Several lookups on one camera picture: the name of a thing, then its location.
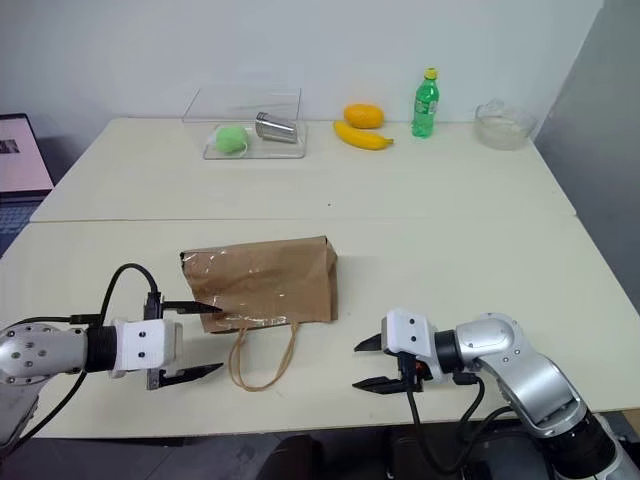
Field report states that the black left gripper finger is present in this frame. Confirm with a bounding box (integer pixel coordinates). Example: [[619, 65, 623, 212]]
[[158, 362, 225, 388], [162, 299, 224, 317]]

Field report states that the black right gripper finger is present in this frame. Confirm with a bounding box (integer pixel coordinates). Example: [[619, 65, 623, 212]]
[[353, 333, 387, 354], [351, 376, 409, 397]]

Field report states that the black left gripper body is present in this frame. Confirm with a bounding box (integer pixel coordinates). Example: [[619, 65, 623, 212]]
[[143, 290, 170, 392]]

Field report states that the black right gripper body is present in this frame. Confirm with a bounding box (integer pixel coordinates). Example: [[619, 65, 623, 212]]
[[394, 351, 432, 394]]

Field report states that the brown paper bag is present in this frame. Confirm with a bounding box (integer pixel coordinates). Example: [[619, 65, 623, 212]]
[[178, 233, 339, 393]]

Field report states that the green yarn ball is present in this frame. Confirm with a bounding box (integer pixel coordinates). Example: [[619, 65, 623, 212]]
[[212, 125, 250, 156]]

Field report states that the clear plastic box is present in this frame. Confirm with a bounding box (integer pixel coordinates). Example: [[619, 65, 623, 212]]
[[181, 86, 308, 162]]

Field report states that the stainless steel cup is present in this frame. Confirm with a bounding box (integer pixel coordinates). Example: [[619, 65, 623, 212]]
[[254, 110, 300, 146]]

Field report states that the yellow banana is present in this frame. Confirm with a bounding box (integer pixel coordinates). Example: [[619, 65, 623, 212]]
[[332, 119, 395, 152]]

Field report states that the orange mango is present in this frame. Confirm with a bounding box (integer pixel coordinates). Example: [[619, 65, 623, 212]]
[[342, 102, 386, 130]]

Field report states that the green plastic bottle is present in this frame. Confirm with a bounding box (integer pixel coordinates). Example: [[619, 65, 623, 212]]
[[411, 67, 442, 139]]

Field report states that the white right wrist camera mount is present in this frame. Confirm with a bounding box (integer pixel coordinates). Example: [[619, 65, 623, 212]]
[[380, 308, 443, 387]]

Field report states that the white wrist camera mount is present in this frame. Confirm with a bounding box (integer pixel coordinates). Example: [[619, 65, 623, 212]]
[[380, 308, 443, 387], [109, 318, 184, 379]]

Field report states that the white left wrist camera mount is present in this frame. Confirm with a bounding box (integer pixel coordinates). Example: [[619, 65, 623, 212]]
[[109, 318, 184, 379]]

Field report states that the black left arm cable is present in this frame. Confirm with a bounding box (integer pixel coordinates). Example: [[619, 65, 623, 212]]
[[0, 262, 162, 447]]

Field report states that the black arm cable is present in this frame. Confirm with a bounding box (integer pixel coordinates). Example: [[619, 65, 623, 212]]
[[406, 373, 512, 474], [0, 262, 162, 447]]

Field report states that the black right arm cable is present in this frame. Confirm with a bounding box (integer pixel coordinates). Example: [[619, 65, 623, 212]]
[[406, 373, 512, 474]]

